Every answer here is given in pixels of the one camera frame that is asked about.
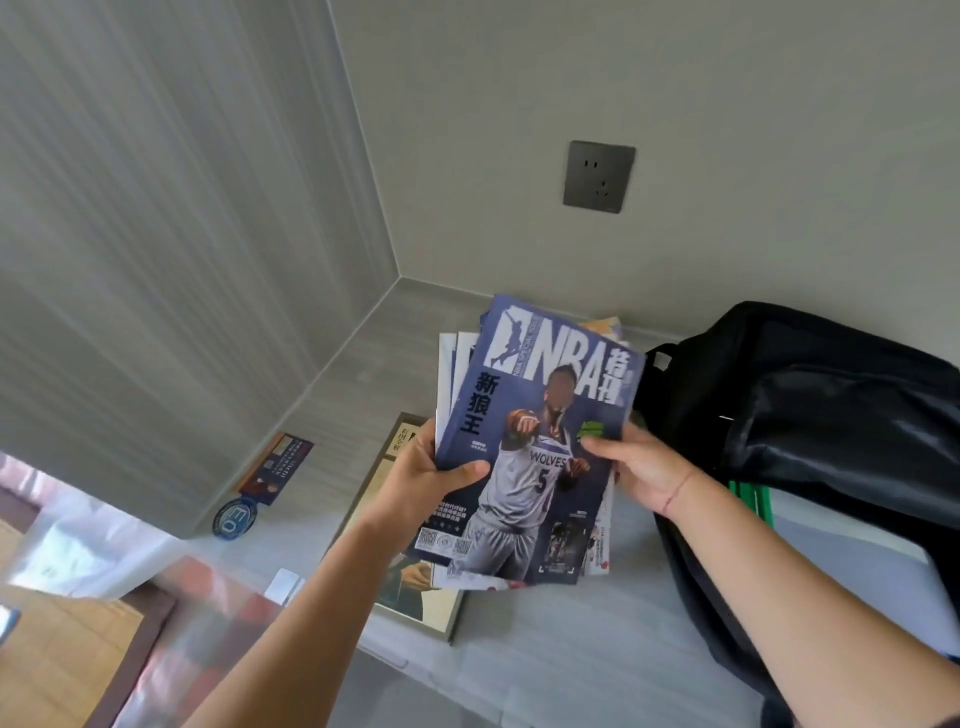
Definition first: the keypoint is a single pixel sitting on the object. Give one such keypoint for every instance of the person's right hand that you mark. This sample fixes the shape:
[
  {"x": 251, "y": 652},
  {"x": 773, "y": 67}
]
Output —
[{"x": 645, "y": 472}]

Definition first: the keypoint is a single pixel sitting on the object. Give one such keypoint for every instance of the person's left hand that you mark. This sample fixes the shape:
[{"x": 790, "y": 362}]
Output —
[{"x": 409, "y": 495}]

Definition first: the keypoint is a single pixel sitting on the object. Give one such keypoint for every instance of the brown painting cover book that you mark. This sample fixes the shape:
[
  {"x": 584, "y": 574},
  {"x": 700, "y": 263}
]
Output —
[{"x": 420, "y": 592}]

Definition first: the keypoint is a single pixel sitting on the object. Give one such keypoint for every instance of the white basketball magazine red numeral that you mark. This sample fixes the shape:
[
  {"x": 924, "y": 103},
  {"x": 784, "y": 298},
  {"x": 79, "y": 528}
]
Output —
[{"x": 446, "y": 367}]

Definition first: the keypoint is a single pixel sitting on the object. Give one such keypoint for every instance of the pastel colourful pencil pouch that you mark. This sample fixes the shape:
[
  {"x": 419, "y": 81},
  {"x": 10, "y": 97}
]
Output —
[{"x": 600, "y": 327}]

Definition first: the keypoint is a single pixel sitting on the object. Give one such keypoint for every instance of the dark blue basketball magazine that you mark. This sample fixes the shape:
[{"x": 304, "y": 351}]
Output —
[{"x": 540, "y": 360}]

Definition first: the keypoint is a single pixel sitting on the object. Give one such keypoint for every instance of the black backpack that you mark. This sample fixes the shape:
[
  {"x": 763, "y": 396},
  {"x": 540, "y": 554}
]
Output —
[{"x": 825, "y": 390}]

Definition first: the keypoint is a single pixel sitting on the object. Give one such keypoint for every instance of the person's right forearm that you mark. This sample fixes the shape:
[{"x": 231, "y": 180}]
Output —
[{"x": 802, "y": 600}]

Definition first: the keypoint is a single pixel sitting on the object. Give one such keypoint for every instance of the person's left forearm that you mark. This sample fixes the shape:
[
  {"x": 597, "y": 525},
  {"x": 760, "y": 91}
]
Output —
[{"x": 300, "y": 637}]

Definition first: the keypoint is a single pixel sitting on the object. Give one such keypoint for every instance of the dark blue card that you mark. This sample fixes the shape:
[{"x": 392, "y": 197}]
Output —
[{"x": 277, "y": 469}]

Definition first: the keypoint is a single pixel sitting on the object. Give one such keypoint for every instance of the round blue badge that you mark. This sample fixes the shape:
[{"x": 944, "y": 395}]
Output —
[{"x": 234, "y": 519}]

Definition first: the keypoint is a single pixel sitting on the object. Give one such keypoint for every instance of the clear plastic bag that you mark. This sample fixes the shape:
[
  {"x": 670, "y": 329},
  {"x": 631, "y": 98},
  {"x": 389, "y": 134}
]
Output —
[{"x": 82, "y": 547}]

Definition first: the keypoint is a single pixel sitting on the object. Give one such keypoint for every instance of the grey wall socket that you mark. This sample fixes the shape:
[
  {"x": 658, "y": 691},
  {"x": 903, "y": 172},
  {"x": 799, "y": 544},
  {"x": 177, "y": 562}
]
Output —
[{"x": 598, "y": 176}]

